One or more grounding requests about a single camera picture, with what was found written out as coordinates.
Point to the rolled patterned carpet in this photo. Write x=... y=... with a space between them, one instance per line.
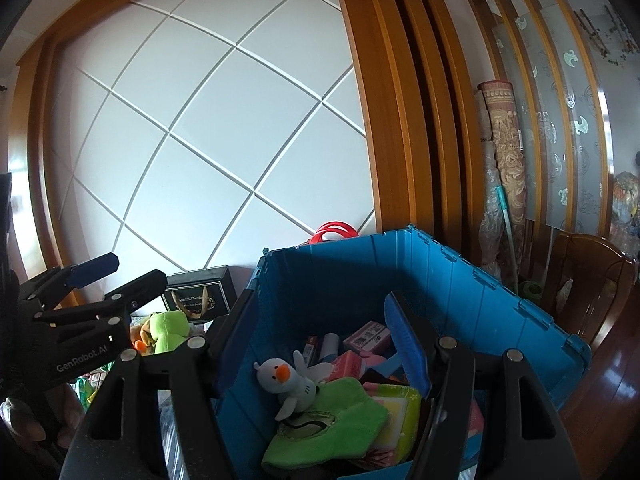
x=505 y=131

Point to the blue plastic storage crate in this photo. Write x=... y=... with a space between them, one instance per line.
x=464 y=340

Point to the white goose plush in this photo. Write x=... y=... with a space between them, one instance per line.
x=296 y=385

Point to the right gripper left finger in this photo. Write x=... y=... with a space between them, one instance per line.
x=153 y=411

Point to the wooden chair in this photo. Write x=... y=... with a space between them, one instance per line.
x=588 y=288

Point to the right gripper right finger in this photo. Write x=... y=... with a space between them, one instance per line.
x=523 y=435

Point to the black gift bag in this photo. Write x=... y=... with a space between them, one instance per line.
x=201 y=295

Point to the red plastic case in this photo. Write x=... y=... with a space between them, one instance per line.
x=332 y=230

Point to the green flat plush cloth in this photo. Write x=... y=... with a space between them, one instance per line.
x=341 y=424

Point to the brown bear plush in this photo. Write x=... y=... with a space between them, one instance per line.
x=141 y=338

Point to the large green plush toy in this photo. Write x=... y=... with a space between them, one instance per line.
x=168 y=330

